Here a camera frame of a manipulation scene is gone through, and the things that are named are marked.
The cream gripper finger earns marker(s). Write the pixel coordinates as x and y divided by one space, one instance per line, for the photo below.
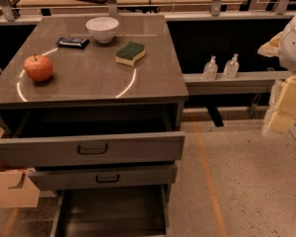
271 48
281 113

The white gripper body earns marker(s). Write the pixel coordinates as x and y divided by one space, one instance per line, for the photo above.
294 48

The green yellow sponge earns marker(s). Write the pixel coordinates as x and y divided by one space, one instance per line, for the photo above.
130 53

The grey bottom drawer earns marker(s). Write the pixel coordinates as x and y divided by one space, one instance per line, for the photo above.
112 212

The grey drawer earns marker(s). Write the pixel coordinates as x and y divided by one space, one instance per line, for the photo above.
57 139
112 212
94 178

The grey drawer cabinet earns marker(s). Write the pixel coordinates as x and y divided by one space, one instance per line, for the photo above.
90 79

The grey middle drawer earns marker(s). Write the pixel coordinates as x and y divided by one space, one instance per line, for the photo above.
94 178

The grey top drawer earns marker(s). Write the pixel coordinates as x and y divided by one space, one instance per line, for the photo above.
57 139

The right clear pump bottle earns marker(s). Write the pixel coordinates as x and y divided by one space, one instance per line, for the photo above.
231 67

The clear pump bottle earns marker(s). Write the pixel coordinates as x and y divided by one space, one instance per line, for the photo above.
231 67
210 69

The left clear pump bottle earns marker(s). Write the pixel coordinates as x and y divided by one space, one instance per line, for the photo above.
210 69

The white bowl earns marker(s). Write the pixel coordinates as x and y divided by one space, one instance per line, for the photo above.
102 29

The dark snack bar wrapper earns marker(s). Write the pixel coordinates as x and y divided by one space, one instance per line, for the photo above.
72 43

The red apple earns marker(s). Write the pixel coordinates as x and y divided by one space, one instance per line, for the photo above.
38 68

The cardboard box left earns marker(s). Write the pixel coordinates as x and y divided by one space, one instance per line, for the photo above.
16 188

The grey metal shelf rail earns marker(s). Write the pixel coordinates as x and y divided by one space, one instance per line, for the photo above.
243 83

